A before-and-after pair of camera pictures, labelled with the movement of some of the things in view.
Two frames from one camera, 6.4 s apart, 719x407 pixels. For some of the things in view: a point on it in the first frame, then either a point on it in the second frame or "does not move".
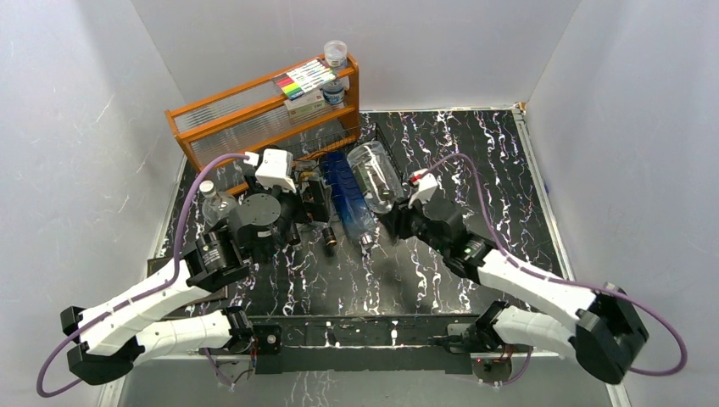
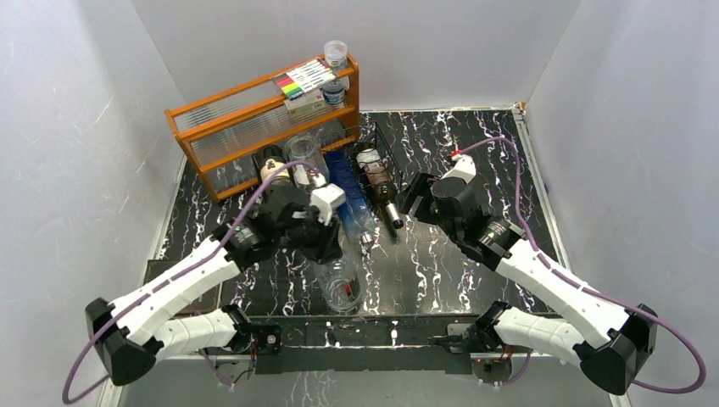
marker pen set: x=298 y=80 does not move
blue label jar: x=333 y=92 does not move
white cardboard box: x=309 y=103 does not move
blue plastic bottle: x=353 y=210 does not move
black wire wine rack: x=309 y=149 does not move
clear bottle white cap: x=376 y=176 to x=304 y=148
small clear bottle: x=215 y=207 to x=340 y=277
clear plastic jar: x=335 y=53 does not move
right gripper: x=398 y=216 to x=420 y=186
